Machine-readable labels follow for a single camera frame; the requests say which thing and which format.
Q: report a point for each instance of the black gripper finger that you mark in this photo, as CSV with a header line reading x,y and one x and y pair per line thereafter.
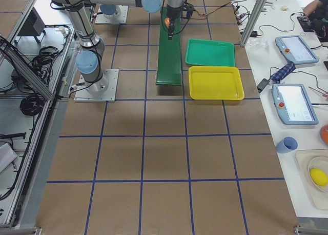
x,y
171,29

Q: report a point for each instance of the plain orange cylinder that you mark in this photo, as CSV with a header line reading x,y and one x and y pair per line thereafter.
x,y
167,22

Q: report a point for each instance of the green plastic tray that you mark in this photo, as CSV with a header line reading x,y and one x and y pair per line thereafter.
x,y
210,53

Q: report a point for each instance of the green conveyor belt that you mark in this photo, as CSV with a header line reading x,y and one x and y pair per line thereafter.
x,y
169,57

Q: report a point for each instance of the yellow plastic tray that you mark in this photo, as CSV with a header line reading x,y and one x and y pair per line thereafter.
x,y
215,83

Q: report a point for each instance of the black power adapter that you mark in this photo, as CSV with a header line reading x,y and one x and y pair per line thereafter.
x,y
262,85

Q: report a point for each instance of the upper teach pendant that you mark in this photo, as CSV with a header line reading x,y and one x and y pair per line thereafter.
x,y
295,49

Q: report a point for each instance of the teach pendant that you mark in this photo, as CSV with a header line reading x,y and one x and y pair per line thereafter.
x,y
295,49
293,104

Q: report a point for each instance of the blue plaid cloth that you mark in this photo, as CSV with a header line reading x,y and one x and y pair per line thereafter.
x,y
283,72

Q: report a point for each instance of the lower teach pendant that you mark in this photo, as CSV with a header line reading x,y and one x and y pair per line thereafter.
x,y
293,104

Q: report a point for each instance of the blue plastic cup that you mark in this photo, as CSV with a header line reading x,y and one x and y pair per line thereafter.
x,y
286,145

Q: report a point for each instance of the orange round object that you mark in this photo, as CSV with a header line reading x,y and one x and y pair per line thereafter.
x,y
324,134

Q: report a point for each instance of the beige tray with bowl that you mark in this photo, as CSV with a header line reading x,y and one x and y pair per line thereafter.
x,y
313,166

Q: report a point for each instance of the yellow lemon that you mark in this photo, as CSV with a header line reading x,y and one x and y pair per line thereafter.
x,y
318,176

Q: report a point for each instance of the aluminium frame post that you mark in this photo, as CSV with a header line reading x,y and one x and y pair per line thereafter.
x,y
252,21

